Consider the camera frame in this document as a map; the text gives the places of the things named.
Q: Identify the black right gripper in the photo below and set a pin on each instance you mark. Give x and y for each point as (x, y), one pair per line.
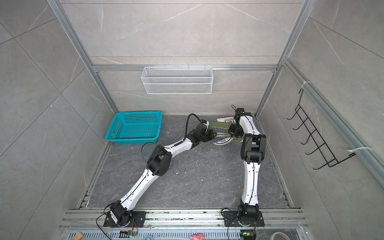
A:
(232, 132)

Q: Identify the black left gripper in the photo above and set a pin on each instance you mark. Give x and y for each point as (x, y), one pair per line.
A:
(213, 134)

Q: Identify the white navy-trimmed tank top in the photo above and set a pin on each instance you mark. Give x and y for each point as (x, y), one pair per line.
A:
(225, 141)

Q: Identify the olive green tank top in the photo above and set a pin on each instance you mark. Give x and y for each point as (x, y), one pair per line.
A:
(220, 129)

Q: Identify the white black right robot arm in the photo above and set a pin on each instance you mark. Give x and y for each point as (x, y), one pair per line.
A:
(252, 153)

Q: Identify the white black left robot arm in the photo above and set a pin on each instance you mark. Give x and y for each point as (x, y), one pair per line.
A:
(120, 212)

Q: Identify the teal plastic basket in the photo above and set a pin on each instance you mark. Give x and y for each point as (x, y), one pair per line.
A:
(134, 128)

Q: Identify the pink small object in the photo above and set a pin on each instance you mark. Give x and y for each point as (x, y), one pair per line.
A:
(197, 237)

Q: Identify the green circuit board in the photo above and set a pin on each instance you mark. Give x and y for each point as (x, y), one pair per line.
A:
(247, 235)

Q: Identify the white tape roll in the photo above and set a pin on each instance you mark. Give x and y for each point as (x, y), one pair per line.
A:
(281, 235)

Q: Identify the small wooden block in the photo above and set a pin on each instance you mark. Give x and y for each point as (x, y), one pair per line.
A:
(78, 236)

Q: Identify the white wire mesh shelf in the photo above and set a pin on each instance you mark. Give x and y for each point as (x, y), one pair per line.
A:
(177, 80)

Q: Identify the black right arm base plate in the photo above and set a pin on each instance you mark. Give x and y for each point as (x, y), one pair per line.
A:
(231, 219)

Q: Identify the black wire hook rack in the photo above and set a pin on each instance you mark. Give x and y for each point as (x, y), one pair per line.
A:
(314, 135)

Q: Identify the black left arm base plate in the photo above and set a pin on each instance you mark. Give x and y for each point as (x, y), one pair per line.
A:
(131, 219)

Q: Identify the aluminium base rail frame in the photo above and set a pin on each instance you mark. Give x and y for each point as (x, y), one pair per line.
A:
(182, 224)

